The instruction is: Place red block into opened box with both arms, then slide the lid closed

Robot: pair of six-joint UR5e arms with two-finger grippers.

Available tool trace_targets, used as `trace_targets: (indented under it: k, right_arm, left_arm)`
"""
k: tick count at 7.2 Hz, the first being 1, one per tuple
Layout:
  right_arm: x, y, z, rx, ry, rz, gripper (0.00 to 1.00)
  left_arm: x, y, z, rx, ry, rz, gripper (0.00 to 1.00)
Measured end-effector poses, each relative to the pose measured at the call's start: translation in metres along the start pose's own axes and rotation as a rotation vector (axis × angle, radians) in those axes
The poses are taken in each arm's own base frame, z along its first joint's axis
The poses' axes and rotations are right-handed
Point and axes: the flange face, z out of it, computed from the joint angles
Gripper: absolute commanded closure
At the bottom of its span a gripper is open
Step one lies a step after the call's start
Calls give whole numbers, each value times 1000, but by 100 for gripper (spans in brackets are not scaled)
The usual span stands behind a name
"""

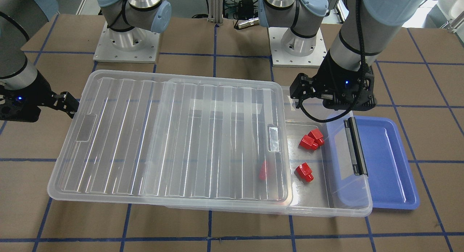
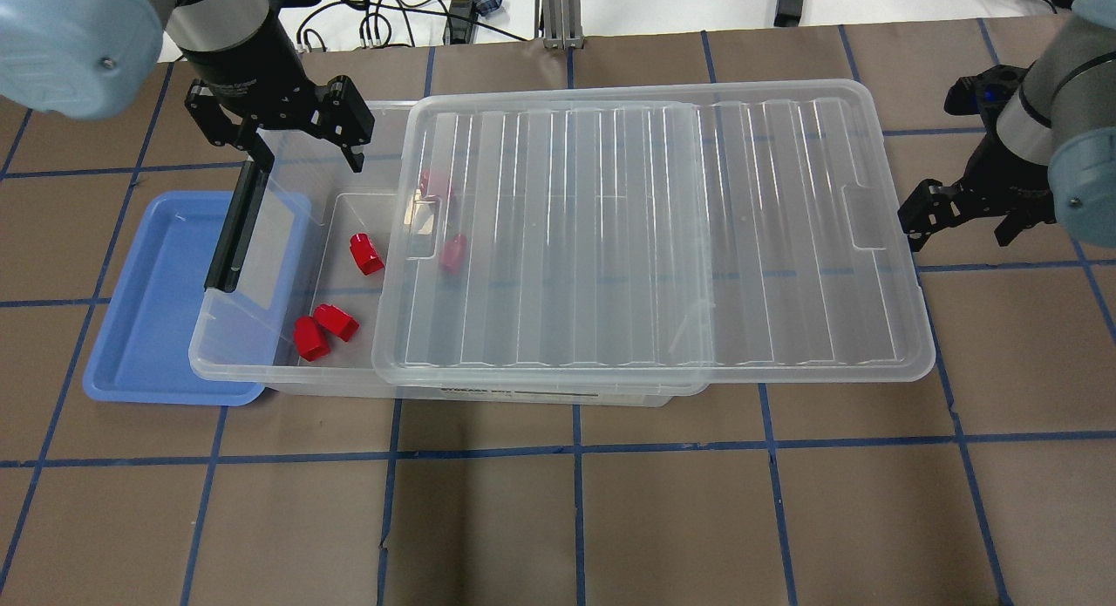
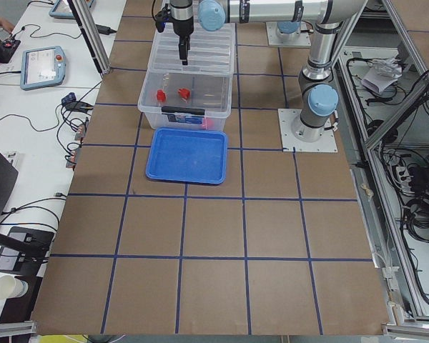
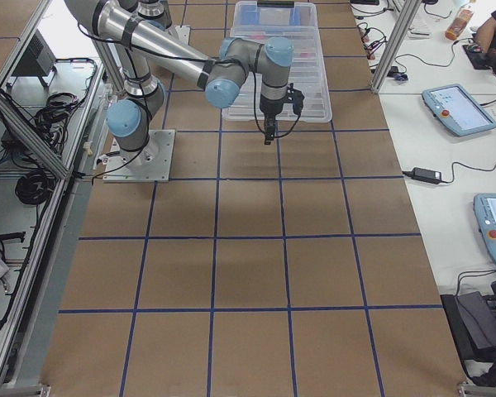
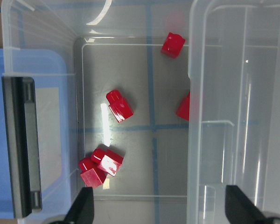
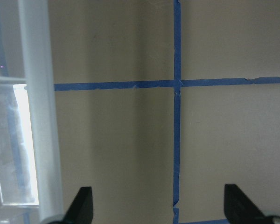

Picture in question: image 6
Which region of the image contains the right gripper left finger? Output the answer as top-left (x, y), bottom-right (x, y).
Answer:
top-left (61, 187), bottom-right (94, 224)

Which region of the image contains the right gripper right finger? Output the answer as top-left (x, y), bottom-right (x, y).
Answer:
top-left (224, 184), bottom-right (266, 224)

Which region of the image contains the clear plastic box lid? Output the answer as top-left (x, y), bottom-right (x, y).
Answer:
top-left (0, 0), bottom-right (63, 224)

